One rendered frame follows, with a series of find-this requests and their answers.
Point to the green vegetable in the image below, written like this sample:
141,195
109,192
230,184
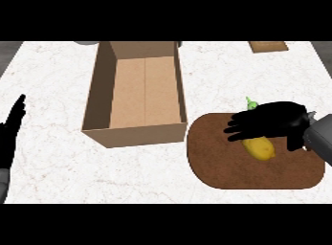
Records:
252,103

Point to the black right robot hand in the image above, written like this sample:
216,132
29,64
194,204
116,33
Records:
272,121

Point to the tan wooden board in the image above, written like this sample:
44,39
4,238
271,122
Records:
268,46

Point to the brown wooden cutting board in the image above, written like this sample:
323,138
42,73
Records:
249,166

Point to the brown cardboard box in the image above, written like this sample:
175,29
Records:
138,95

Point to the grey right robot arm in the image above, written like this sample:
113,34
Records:
331,143

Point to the yellow lemon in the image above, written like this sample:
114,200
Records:
261,148

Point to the grey round object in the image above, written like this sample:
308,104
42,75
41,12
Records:
86,42

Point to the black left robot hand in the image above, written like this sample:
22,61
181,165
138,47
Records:
4,140

